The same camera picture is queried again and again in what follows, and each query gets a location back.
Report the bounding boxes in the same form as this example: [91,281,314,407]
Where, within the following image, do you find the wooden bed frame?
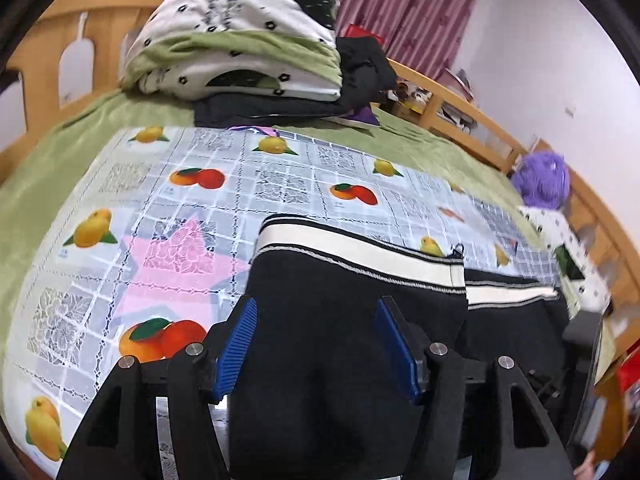
[1,0,639,354]

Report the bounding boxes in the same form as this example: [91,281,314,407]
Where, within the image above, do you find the grey checked cloth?
[473,198,561,286]

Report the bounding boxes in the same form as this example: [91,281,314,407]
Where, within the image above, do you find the maroon striped curtain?
[337,0,476,79]

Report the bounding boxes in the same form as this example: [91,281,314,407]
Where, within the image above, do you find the black sweatpants with white stripe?
[228,214,568,479]

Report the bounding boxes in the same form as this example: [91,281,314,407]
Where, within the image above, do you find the green bed sheet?
[1,91,541,339]

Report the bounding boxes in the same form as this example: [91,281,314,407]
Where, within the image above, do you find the fruit print lace tablecloth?
[2,123,564,480]

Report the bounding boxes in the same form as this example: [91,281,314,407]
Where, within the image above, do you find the floral white pillow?
[518,206,611,314]

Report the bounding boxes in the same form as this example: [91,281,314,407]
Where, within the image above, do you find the folded floral white green quilt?
[120,0,343,102]

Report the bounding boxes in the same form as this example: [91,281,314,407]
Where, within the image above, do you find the purple plush toy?
[510,151,570,210]

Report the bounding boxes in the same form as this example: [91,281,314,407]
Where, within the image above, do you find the red chair right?
[344,24,384,47]

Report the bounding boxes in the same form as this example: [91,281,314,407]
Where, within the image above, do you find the black clothes pile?
[194,37,397,128]

